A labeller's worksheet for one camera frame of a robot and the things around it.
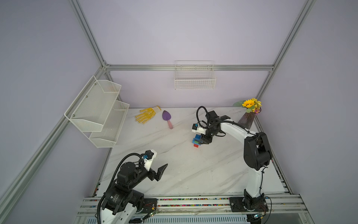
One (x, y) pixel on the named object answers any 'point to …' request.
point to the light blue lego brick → (194, 143)
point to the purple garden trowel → (166, 116)
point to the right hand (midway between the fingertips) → (203, 140)
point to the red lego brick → (196, 145)
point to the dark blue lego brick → (198, 137)
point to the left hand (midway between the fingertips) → (158, 161)
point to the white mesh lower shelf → (107, 137)
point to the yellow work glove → (147, 114)
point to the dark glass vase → (246, 120)
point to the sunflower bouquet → (252, 105)
